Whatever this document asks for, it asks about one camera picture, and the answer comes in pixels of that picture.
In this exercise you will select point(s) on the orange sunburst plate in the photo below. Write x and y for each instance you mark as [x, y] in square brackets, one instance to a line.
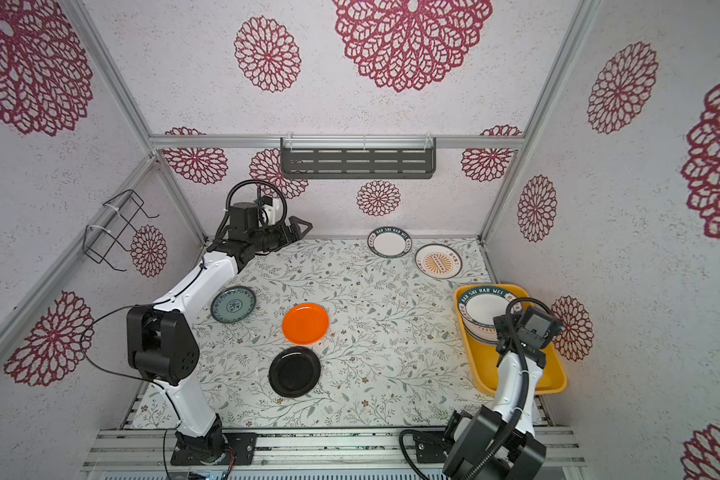
[438, 261]

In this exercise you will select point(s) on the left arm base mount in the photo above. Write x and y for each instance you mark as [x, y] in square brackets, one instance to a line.
[217, 447]

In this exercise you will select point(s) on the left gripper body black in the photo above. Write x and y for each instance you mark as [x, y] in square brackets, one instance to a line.
[272, 238]

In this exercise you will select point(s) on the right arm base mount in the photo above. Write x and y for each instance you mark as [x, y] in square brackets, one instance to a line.
[431, 447]

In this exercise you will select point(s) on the blue floral dark plate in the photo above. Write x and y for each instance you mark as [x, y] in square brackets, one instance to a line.
[233, 304]

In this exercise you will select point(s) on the grey wall shelf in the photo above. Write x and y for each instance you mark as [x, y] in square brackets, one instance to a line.
[362, 159]

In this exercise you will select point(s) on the green rim plate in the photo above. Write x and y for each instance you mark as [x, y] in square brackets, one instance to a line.
[479, 305]
[389, 242]

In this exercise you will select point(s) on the aluminium front rail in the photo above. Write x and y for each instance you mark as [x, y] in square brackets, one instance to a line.
[147, 450]

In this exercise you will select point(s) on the yellow plastic bin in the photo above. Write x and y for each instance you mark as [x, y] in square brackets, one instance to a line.
[495, 374]

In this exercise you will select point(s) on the black plate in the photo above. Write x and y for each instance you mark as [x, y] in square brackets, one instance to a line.
[294, 372]

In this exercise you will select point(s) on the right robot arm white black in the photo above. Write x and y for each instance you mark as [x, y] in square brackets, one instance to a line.
[498, 442]

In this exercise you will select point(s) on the black wire wall rack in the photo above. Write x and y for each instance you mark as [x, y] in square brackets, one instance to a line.
[105, 235]

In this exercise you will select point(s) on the orange plastic plate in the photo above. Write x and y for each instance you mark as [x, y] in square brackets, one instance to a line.
[305, 324]

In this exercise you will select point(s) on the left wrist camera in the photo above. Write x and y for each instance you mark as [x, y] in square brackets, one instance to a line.
[249, 216]

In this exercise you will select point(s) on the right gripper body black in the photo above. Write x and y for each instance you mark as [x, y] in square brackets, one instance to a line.
[507, 325]

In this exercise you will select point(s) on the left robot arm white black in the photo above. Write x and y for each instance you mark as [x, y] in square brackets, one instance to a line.
[161, 346]

